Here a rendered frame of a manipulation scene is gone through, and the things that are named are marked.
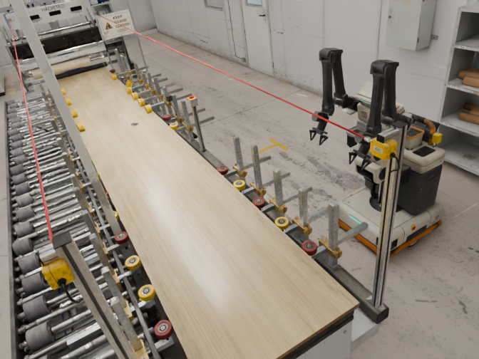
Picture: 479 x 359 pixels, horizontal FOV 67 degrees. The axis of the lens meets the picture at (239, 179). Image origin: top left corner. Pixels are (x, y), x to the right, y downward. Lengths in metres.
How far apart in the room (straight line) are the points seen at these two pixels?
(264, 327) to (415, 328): 1.40
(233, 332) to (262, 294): 0.23
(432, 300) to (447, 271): 0.32
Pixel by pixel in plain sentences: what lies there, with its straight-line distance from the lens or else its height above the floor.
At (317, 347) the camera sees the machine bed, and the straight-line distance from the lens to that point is 1.81.
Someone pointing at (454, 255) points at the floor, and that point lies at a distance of 3.38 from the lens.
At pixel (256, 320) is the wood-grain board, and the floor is 0.90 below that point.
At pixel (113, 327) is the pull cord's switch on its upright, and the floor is 1.49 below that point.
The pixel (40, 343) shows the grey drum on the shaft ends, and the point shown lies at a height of 0.81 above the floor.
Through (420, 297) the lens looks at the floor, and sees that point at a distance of 3.03.
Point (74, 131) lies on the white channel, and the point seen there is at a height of 1.58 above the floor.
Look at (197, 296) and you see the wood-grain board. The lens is 1.86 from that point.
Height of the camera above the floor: 2.32
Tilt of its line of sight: 34 degrees down
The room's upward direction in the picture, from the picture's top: 9 degrees counter-clockwise
